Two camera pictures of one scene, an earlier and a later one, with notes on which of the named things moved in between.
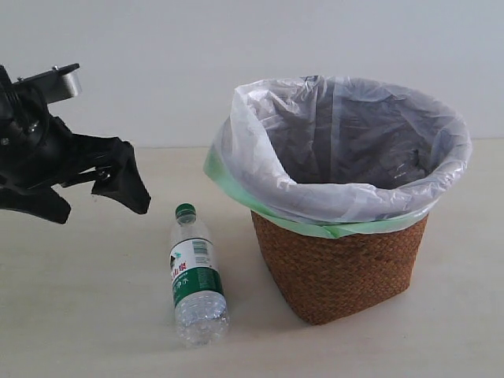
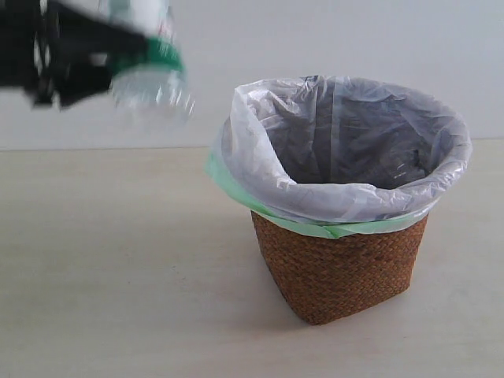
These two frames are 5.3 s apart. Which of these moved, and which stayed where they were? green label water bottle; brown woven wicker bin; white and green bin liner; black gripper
Moved: green label water bottle; black gripper
Stayed: white and green bin liner; brown woven wicker bin
